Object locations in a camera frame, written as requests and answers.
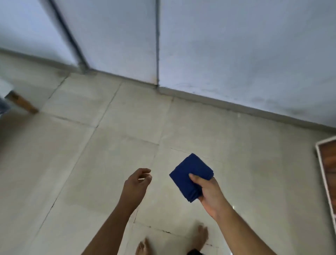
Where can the person's right hand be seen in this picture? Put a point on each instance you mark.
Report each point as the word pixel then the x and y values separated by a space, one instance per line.
pixel 211 195

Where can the person's left hand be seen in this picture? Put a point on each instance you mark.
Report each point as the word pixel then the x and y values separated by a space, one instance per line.
pixel 132 187

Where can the person's right thumb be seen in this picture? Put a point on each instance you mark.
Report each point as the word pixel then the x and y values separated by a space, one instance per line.
pixel 195 179

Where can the person's left fingers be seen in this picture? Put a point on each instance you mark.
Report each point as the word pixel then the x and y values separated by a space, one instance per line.
pixel 145 176

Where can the dark blue cloth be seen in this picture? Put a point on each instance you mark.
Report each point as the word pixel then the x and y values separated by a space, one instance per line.
pixel 189 176

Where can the person's left forearm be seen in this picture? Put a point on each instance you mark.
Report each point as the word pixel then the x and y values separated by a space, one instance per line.
pixel 110 231

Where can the person's right forearm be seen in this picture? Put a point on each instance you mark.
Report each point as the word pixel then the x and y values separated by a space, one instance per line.
pixel 241 233

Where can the person's right foot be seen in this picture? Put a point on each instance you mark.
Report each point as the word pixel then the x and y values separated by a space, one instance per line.
pixel 199 236

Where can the person's foot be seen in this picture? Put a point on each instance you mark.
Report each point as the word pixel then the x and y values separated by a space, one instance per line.
pixel 143 248
pixel 199 236

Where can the person's left foot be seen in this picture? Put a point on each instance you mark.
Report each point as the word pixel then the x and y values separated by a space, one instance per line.
pixel 143 248

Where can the person's dark trousers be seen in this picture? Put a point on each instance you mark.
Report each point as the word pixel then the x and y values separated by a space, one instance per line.
pixel 195 252

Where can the white-edged wooden table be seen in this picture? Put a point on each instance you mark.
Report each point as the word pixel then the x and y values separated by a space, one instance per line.
pixel 329 170

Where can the wooden furniture leg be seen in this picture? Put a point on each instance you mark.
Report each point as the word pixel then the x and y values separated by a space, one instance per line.
pixel 22 102

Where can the grey vertical wall pipe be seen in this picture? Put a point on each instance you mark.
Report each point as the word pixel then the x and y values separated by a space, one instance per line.
pixel 157 42

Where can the dark slanted wall pipe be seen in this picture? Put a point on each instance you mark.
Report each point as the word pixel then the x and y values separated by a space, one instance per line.
pixel 68 35

